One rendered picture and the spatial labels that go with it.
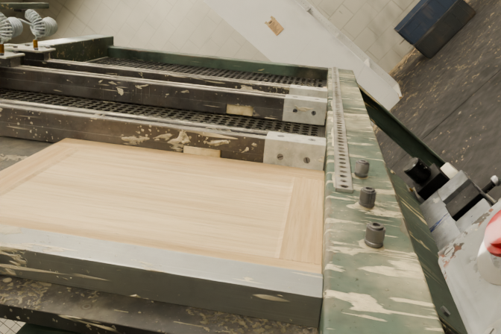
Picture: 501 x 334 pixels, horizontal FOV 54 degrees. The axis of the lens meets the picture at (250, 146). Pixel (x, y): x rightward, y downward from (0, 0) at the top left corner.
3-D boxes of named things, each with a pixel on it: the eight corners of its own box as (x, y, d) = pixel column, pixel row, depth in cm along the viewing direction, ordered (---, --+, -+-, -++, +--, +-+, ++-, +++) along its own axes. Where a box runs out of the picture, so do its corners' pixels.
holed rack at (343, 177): (353, 193, 81) (353, 190, 81) (335, 191, 81) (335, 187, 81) (337, 68, 237) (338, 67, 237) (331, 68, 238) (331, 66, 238)
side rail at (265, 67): (325, 92, 234) (328, 69, 230) (107, 68, 247) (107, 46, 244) (325, 89, 241) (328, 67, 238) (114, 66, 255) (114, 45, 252)
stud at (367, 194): (374, 210, 75) (377, 192, 74) (358, 208, 75) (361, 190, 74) (373, 203, 77) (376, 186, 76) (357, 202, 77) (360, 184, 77)
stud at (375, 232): (383, 251, 62) (387, 229, 62) (364, 248, 63) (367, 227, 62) (381, 242, 65) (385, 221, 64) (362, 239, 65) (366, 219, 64)
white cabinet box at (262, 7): (402, 98, 464) (239, -49, 450) (359, 139, 487) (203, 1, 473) (398, 83, 520) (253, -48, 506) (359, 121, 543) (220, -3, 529)
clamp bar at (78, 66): (324, 113, 160) (334, 39, 153) (-8, 75, 175) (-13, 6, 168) (324, 107, 169) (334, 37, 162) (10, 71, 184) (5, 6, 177)
